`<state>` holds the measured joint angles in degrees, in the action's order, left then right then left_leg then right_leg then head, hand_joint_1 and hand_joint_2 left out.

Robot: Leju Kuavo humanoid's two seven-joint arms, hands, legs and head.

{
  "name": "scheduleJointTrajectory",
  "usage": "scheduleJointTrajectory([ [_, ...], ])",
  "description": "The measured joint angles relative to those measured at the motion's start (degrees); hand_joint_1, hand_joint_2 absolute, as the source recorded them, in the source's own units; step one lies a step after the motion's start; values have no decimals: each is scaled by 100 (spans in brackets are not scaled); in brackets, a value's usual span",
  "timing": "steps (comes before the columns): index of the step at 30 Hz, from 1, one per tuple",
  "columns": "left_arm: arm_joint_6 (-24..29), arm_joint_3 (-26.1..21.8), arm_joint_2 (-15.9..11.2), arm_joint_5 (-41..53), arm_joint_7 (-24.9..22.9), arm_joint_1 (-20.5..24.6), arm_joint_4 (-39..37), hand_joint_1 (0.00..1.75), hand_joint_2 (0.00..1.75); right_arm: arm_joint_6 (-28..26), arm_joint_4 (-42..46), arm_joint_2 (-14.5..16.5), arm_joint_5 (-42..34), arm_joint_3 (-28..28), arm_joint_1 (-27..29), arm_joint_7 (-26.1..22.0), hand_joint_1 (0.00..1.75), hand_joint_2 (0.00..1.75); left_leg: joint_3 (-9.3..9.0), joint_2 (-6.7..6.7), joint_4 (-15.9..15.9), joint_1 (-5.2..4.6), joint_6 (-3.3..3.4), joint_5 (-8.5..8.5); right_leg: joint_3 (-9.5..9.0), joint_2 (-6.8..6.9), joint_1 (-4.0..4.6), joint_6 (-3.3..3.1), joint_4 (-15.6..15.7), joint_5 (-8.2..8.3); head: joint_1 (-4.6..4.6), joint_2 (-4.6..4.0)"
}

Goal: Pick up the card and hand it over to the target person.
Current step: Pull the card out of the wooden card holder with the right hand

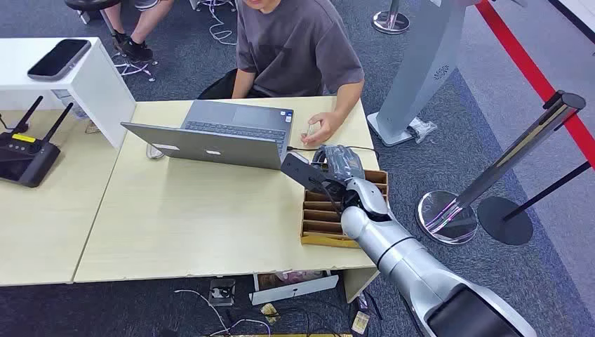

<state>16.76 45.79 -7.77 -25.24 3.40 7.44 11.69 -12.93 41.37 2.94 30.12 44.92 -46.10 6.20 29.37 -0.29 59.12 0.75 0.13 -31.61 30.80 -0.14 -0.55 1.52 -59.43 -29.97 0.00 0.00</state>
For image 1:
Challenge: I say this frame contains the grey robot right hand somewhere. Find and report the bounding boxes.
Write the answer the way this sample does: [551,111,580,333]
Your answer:
[312,144,367,183]

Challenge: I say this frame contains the person's left hand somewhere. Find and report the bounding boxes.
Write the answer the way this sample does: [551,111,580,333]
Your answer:
[300,111,345,148]

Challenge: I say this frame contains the wooden divided card tray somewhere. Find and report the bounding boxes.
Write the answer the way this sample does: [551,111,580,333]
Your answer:
[300,168,389,250]

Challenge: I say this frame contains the seated person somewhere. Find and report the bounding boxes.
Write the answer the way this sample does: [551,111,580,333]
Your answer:
[197,0,366,149]

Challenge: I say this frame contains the person's legs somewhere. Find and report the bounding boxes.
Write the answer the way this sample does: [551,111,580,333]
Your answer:
[102,0,175,64]

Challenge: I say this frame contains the clear plastic bag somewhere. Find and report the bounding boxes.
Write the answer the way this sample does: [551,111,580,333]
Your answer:
[408,117,439,144]

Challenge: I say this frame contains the grey open laptop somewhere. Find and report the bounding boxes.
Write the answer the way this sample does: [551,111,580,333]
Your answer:
[121,99,295,171]

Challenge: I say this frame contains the chrome stanchion base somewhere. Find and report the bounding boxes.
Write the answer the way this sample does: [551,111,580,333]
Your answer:
[371,0,411,35]

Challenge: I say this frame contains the white open cardboard box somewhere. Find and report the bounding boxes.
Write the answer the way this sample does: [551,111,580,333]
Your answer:
[249,270,340,307]

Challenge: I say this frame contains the small yellowish packet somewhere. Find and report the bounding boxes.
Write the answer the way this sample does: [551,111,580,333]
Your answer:
[260,303,281,325]
[351,310,371,336]

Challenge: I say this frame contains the grey floor socket box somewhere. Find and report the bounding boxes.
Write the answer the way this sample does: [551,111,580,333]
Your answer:
[208,278,236,307]

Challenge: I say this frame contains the white shelf stand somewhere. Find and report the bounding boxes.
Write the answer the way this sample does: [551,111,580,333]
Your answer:
[0,37,137,150]

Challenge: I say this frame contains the black stool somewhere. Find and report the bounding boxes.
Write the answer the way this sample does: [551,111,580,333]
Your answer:
[64,0,122,24]

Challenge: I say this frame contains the black smartphone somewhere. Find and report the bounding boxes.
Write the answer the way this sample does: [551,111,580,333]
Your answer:
[27,38,93,82]

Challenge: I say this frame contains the black router with antennas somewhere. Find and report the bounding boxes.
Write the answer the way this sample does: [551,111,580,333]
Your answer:
[0,95,74,189]

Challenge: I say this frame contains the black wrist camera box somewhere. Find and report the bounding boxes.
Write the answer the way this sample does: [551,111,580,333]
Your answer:
[280,152,328,194]

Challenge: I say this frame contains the white floor cable bundle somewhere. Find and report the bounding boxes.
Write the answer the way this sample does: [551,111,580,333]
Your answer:
[195,0,238,46]

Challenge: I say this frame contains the chrome stanchion post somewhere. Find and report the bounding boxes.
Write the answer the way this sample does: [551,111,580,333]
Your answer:
[415,91,587,246]

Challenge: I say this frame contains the black stanchion post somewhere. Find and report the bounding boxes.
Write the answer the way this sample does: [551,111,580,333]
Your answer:
[477,160,592,246]

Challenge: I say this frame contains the thin white floor cable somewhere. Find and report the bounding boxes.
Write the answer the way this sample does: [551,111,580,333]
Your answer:
[174,289,272,337]

